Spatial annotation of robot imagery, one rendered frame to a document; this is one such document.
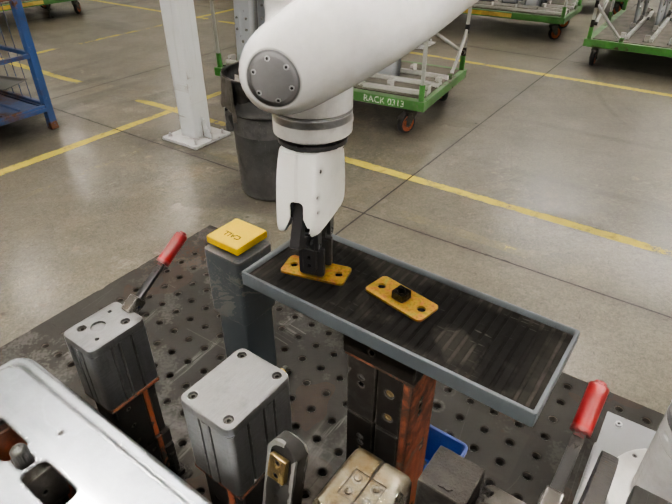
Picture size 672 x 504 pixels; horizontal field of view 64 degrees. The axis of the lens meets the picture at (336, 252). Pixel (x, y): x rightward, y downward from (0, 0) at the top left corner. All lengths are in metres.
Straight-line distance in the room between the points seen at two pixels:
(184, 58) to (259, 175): 1.15
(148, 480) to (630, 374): 2.01
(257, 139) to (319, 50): 2.65
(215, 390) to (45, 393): 0.29
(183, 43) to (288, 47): 3.53
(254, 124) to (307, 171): 2.50
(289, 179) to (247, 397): 0.23
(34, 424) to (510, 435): 0.80
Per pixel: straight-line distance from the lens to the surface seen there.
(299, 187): 0.57
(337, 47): 0.44
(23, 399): 0.84
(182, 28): 3.96
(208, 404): 0.60
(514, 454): 1.10
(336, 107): 0.54
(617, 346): 2.52
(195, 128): 4.14
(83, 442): 0.76
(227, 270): 0.76
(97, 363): 0.80
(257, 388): 0.61
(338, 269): 0.68
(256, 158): 3.14
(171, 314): 1.38
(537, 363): 0.59
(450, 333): 0.60
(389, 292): 0.64
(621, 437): 1.07
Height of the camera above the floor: 1.56
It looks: 34 degrees down
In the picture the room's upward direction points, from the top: straight up
